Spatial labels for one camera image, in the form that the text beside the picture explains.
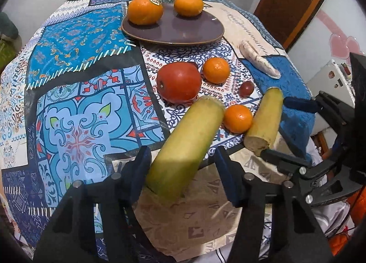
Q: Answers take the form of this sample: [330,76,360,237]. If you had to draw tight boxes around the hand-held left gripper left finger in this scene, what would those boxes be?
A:
[33,145,172,263]

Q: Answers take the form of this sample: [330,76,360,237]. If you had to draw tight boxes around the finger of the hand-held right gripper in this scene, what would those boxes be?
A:
[260,149,361,206]
[283,92,355,138]

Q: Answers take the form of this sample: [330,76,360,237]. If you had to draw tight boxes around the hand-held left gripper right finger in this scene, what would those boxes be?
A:
[215,146,334,263]

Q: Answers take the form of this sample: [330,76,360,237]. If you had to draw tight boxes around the thick green sugarcane piece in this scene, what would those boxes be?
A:
[146,96,225,202]

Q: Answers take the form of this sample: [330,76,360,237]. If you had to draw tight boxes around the small mandarin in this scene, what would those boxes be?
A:
[222,104,254,134]
[203,57,231,84]

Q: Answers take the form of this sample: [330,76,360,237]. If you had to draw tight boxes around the small dark red fruit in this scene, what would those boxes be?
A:
[239,81,255,98]

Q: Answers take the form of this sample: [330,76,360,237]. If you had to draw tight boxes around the peeled pomelo segment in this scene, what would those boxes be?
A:
[239,41,281,80]

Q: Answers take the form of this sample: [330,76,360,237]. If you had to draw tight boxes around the red apple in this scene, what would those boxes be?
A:
[156,62,202,104]

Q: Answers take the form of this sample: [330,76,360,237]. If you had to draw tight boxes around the white box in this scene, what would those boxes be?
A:
[306,59,356,138]

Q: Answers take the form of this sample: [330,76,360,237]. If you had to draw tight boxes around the white cloth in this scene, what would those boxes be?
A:
[310,134,353,236]

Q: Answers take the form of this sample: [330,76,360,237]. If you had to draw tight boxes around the white sliding door pink hearts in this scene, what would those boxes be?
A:
[286,0,366,86]

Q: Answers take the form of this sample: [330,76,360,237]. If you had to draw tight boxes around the orange quilted cloth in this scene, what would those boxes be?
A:
[333,189,366,255]

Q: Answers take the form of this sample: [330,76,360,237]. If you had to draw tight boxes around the dark brown wooden door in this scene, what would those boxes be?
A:
[253,0,329,49]

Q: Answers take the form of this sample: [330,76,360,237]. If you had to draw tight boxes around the blue patterned tablecloth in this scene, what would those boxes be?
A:
[0,0,315,263]

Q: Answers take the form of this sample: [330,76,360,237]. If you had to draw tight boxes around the large plain orange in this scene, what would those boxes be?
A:
[174,0,204,18]

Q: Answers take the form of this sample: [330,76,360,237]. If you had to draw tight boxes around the large orange with sticker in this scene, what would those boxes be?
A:
[127,0,164,26]

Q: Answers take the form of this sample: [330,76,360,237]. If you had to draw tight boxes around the green bag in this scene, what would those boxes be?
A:
[0,36,23,68]

